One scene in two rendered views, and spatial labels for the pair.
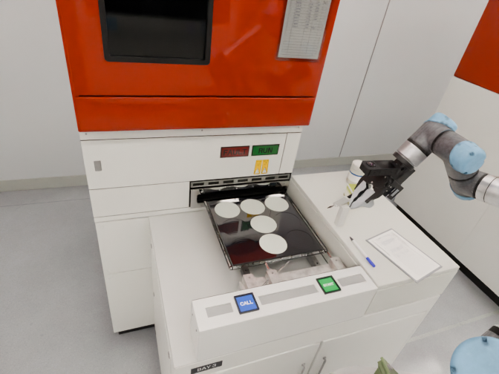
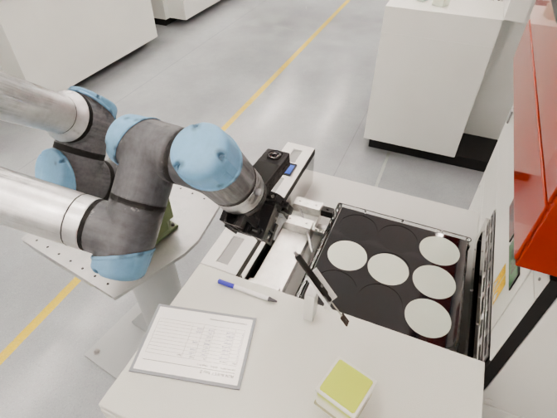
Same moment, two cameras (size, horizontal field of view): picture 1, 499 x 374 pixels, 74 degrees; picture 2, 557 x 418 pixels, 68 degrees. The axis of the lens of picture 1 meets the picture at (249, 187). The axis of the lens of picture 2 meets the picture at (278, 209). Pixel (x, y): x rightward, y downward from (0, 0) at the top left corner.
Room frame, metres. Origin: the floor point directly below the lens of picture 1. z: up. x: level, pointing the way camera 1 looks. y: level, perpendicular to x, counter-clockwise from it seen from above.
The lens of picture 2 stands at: (1.28, -0.71, 1.70)
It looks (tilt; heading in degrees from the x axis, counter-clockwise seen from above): 43 degrees down; 138
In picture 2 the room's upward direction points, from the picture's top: straight up
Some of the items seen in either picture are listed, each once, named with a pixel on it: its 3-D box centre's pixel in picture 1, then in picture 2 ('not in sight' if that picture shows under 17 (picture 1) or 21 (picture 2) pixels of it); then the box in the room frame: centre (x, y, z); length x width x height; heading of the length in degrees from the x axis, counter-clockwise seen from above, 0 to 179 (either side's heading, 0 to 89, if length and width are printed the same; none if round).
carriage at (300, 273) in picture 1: (294, 283); (288, 250); (0.75, -0.20, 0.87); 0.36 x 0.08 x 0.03; 115
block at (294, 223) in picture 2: (275, 281); (297, 224); (0.72, -0.13, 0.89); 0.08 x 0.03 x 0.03; 25
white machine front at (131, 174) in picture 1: (201, 169); (506, 207); (1.11, 0.20, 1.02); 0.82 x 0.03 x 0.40; 115
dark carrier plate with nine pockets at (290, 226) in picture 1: (262, 224); (389, 268); (0.98, -0.07, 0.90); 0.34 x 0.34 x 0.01; 25
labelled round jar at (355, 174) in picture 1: (357, 172); not in sight; (1.30, -0.46, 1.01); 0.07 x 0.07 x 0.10
